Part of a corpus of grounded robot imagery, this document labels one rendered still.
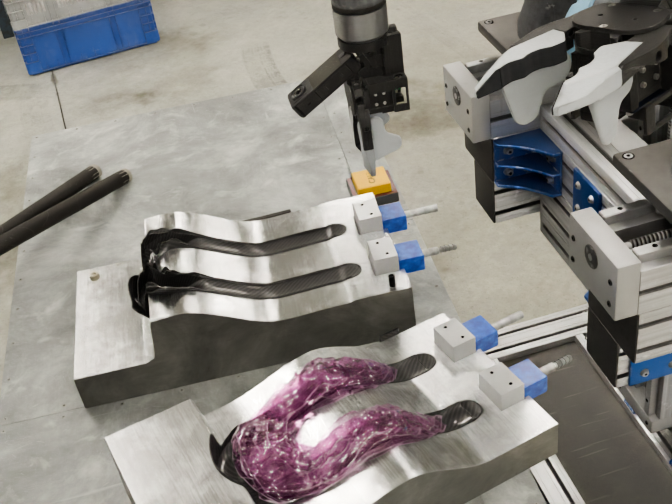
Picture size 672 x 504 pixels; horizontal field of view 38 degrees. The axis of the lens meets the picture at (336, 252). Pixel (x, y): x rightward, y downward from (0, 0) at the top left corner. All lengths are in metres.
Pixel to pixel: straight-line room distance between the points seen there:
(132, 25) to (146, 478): 3.46
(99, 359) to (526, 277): 1.62
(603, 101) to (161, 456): 0.73
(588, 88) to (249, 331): 0.83
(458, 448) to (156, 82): 3.16
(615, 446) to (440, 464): 0.96
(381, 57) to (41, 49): 3.21
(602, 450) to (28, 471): 1.17
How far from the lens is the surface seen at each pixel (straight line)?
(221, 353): 1.42
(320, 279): 1.45
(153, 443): 1.23
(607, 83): 0.68
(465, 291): 2.77
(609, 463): 2.07
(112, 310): 1.53
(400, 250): 1.45
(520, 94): 0.75
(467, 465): 1.20
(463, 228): 3.01
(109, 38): 4.51
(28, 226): 1.73
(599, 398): 2.19
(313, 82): 1.39
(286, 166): 1.88
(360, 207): 1.53
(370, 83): 1.38
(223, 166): 1.92
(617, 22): 0.75
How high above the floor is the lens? 1.78
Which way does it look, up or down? 37 degrees down
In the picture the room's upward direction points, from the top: 9 degrees counter-clockwise
